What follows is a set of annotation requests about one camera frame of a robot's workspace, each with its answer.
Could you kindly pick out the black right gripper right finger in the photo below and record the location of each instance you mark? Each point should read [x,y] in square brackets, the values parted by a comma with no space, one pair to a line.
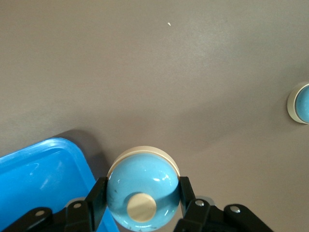
[187,193]

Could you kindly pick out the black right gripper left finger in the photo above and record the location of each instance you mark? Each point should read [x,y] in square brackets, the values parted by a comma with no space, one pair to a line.
[99,198]

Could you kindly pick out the light blue call bell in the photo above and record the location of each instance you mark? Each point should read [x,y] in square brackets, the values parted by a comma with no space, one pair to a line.
[303,106]
[142,176]

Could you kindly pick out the blue plastic tray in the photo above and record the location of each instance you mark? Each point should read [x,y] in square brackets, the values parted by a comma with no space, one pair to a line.
[36,174]

